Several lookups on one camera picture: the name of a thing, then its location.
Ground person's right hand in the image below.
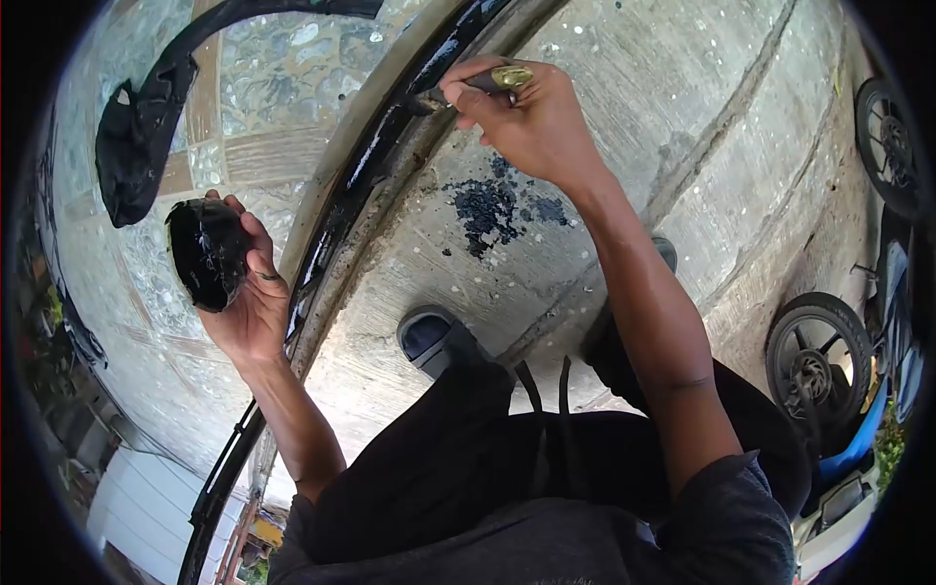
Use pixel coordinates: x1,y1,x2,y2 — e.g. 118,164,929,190
439,54,612,197

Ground person's left hand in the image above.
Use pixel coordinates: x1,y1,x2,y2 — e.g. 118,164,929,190
196,189,293,367

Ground person's right index finger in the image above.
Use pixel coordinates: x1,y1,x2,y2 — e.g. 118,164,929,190
439,56,524,86

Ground person's right fingers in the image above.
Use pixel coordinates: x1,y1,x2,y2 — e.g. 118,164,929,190
505,64,564,111

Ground person's left thumb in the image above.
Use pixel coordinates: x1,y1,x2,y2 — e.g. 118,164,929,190
241,211,291,299

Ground person's right thumb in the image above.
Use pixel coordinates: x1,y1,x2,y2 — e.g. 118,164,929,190
441,80,506,134

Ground person's left fingers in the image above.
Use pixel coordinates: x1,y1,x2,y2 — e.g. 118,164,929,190
204,189,247,215

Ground paintbrush with gold ferrule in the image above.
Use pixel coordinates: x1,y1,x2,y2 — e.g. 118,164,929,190
404,66,535,117

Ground black paint bowl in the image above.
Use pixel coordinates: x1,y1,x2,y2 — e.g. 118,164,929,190
165,197,254,314

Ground black cloth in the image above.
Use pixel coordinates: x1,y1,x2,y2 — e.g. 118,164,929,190
94,57,200,229

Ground black curved bar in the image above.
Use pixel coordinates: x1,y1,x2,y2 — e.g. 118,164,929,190
157,0,384,83

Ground white slatted panel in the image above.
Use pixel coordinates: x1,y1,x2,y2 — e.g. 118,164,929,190
86,446,246,585

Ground black motorbike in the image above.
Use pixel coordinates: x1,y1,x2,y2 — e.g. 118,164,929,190
853,76,931,222

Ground blue motorbike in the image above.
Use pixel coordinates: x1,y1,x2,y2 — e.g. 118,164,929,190
764,208,928,506

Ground person's body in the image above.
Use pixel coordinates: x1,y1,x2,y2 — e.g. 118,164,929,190
267,376,800,585

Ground black painted metal rail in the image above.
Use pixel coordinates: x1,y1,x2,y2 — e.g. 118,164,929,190
175,0,516,585

